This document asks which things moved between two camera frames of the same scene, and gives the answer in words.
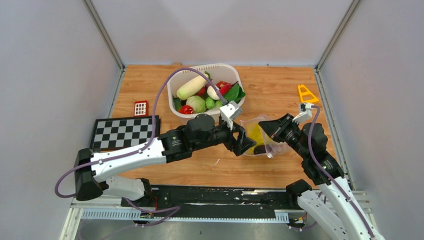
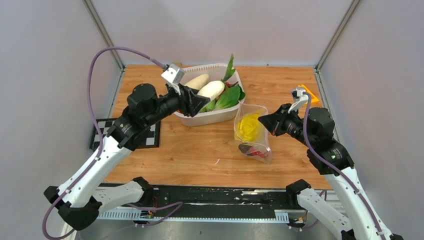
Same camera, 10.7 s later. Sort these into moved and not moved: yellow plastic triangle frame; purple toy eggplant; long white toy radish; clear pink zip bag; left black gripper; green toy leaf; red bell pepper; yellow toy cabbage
Moved: purple toy eggplant; green toy leaf; yellow toy cabbage; red bell pepper; clear pink zip bag; left black gripper
Not moved: long white toy radish; yellow plastic triangle frame
